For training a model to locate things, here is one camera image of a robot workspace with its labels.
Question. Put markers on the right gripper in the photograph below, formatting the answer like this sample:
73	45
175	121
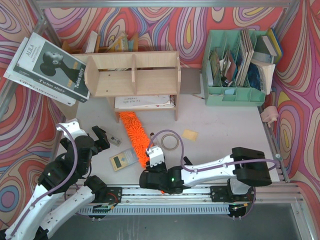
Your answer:
155	169

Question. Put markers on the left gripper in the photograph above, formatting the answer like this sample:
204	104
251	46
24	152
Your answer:
100	138

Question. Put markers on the black and white stapler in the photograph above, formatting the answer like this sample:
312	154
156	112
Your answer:
113	140

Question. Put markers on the orange microfiber duster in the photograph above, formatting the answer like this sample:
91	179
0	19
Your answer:
137	135

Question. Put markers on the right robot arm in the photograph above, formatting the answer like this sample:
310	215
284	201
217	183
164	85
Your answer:
243	168

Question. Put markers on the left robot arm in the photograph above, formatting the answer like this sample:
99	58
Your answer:
38	221

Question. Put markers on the wooden bookshelf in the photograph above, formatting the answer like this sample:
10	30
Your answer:
141	73

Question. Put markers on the grey pocket calculator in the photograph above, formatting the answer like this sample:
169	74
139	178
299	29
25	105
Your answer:
123	159

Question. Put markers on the black plastic clip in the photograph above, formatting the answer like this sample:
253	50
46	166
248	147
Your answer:
187	160

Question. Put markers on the yellow sticky note pad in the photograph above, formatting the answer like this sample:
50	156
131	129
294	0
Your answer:
190	135

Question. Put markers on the spiral notebook on lower shelf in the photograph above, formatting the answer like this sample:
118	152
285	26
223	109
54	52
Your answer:
145	102

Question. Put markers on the Twins story magazine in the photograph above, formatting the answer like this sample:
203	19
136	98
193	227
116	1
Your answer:
50	66

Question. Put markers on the grey brown mat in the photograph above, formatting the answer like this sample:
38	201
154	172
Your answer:
190	81

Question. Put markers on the green desk organizer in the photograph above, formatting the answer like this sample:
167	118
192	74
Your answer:
224	81

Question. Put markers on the open book beside organizer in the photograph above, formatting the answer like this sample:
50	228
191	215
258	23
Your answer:
266	71

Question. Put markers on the blue yellow book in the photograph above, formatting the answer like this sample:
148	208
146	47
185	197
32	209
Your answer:
269	44

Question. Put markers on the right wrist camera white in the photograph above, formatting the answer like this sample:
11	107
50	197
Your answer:
156	156

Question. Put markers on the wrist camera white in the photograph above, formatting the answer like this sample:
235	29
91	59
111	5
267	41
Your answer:
71	128
156	156

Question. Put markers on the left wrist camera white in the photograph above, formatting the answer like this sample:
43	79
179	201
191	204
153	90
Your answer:
71	128

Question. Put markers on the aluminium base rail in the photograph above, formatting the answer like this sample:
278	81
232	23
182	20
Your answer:
272	194

